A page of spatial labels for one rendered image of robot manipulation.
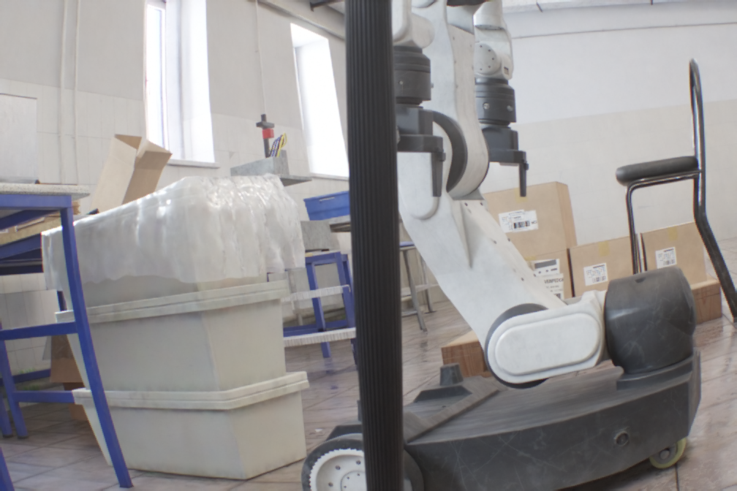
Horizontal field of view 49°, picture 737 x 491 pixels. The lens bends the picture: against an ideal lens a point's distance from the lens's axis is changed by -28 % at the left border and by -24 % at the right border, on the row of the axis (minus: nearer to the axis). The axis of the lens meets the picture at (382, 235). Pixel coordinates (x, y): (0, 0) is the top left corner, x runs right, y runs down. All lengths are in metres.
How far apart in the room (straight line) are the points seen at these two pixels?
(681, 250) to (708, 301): 0.30
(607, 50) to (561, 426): 10.50
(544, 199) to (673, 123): 8.05
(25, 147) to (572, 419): 1.45
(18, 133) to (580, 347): 1.40
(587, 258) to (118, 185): 1.78
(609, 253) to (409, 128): 2.30
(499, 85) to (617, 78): 9.90
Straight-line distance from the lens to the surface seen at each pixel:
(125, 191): 3.57
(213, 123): 7.55
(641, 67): 11.78
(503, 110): 1.87
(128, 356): 2.32
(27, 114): 2.27
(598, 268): 3.70
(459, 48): 1.69
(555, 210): 3.72
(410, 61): 1.46
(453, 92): 1.64
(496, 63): 1.85
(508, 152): 1.86
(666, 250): 3.71
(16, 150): 2.20
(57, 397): 3.03
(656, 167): 2.87
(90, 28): 5.87
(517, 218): 3.74
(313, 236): 6.27
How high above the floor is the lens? 0.44
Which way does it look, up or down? 2 degrees up
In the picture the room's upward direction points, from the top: 10 degrees counter-clockwise
